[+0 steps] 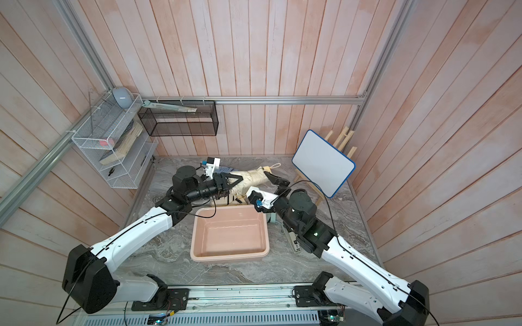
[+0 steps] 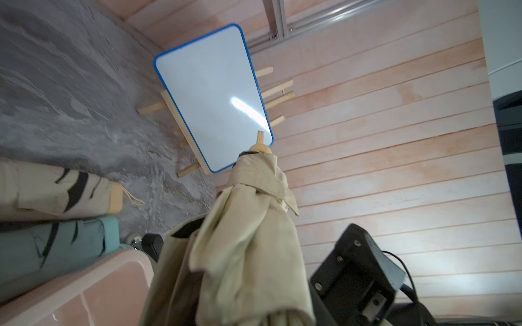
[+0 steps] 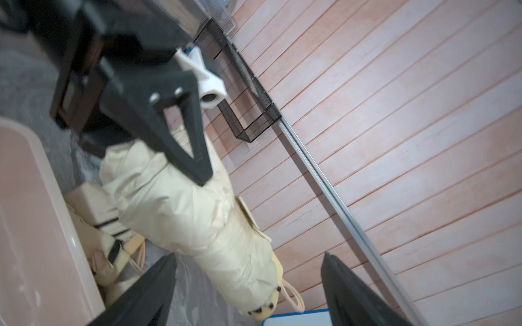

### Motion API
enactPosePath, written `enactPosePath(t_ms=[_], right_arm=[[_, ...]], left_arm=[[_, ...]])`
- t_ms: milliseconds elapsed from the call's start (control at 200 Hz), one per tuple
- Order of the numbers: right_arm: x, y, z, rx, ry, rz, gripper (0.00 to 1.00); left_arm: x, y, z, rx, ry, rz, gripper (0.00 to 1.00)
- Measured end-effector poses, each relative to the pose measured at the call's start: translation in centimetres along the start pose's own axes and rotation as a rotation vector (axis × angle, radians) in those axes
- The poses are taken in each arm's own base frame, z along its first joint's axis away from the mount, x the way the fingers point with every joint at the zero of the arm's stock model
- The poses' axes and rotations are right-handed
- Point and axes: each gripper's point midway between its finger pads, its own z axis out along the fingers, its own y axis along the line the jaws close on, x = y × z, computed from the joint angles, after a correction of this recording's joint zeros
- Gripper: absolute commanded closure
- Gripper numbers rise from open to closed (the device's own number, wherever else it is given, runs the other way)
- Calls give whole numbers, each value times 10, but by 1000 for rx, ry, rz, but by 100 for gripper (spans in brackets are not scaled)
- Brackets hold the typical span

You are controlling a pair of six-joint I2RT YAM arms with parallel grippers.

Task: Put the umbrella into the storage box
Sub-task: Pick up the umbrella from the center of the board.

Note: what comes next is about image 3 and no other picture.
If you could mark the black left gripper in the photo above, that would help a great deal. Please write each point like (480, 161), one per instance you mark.
(119, 80)

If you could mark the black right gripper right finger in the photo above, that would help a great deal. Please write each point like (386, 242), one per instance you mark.
(350, 301)

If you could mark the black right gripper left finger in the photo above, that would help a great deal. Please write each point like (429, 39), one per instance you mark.
(147, 302)

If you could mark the cream black striped umbrella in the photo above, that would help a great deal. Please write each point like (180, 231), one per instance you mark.
(115, 254)

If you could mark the plain cream umbrella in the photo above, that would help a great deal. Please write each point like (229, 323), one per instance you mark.
(209, 223)

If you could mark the pink plastic storage box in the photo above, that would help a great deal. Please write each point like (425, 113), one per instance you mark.
(45, 277)

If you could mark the blue framed whiteboard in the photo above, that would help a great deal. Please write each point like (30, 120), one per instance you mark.
(309, 318)

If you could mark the aluminium wall rail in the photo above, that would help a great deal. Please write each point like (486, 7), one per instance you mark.
(351, 225)

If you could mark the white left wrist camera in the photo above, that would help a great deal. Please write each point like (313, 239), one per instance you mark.
(211, 88)

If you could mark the black wire mesh basket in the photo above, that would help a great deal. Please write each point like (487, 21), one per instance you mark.
(248, 109)

